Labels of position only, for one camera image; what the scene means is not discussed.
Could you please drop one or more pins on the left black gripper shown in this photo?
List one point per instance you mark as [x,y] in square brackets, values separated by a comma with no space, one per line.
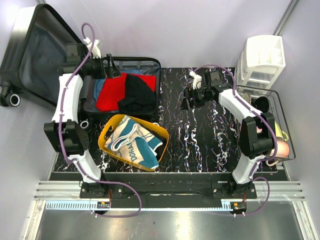
[112,71]

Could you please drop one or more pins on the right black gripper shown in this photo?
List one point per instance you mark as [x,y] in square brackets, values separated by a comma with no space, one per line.
[191,93]

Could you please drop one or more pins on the blue cloth garment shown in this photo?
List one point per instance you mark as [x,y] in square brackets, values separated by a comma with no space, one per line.
[100,82]

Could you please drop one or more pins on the red garment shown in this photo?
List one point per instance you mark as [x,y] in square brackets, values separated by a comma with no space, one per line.
[112,92]

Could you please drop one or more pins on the orange plastic bin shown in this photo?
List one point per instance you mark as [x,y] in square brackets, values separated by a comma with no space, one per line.
[153,127]

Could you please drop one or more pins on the white teal cartoon towel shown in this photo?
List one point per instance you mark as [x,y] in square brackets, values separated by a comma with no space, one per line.
[134,143]

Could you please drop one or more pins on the white black space suitcase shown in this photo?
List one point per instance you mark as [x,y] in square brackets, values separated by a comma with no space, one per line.
[35,52]

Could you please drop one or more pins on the white compartment organizer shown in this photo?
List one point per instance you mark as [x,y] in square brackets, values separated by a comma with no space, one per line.
[261,62]

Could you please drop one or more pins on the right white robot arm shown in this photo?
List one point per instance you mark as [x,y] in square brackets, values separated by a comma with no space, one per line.
[257,136]

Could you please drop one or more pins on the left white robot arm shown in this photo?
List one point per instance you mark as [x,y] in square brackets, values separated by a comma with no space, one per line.
[64,131]

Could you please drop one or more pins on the grey patterned plate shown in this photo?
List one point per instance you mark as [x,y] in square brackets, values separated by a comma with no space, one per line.
[247,97]

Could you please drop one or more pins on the black bowl in basket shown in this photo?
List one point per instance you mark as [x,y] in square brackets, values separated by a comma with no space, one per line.
[261,105]

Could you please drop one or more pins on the yellow green mug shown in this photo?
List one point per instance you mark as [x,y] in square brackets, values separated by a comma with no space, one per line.
[280,134]

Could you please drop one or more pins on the peach pink cup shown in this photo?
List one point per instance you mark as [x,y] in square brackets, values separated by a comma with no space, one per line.
[283,151]

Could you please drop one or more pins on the black wire basket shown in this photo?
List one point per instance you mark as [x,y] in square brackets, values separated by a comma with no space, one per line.
[275,108]

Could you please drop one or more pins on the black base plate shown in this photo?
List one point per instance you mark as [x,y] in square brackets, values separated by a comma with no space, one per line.
[167,190]

